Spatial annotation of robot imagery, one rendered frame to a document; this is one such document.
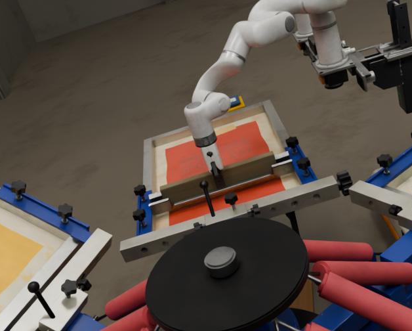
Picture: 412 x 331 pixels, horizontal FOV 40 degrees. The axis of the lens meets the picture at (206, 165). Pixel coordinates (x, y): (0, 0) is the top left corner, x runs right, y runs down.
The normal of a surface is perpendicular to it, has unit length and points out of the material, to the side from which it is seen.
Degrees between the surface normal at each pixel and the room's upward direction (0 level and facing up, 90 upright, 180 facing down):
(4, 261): 32
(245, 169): 90
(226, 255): 0
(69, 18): 90
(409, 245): 0
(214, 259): 0
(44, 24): 90
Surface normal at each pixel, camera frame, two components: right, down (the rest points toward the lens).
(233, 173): 0.09, 0.46
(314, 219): -0.29, -0.83
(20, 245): 0.21, -0.73
